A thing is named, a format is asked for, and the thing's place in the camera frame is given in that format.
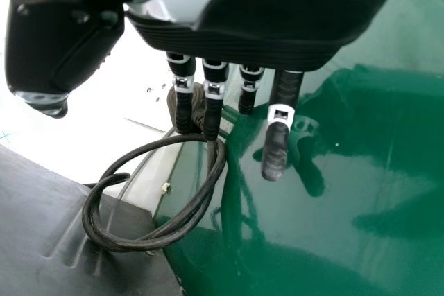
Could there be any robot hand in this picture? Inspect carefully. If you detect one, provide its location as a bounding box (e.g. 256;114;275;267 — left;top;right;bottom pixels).
5;0;400;182

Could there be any black power cable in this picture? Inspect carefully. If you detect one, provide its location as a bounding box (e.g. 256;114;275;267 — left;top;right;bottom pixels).
81;82;229;254

